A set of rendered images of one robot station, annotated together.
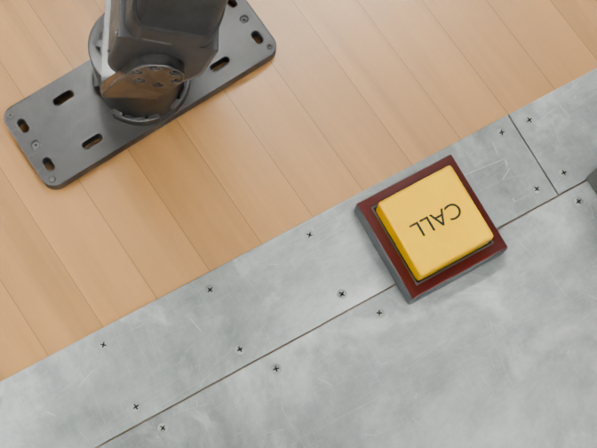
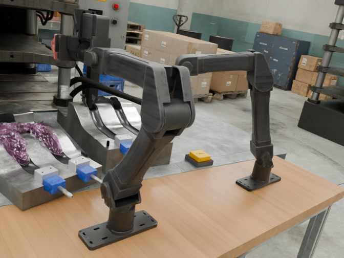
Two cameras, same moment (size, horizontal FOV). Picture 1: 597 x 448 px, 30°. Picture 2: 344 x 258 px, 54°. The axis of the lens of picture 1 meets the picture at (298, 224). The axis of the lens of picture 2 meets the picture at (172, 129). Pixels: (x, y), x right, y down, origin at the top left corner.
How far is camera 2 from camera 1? 146 cm
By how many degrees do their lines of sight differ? 85
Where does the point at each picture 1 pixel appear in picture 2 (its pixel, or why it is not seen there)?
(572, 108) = (172, 171)
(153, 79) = not seen: hidden behind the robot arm
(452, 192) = (198, 155)
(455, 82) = (197, 176)
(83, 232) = not seen: hidden behind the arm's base
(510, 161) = (184, 167)
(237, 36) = (244, 182)
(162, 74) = not seen: hidden behind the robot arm
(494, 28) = (190, 181)
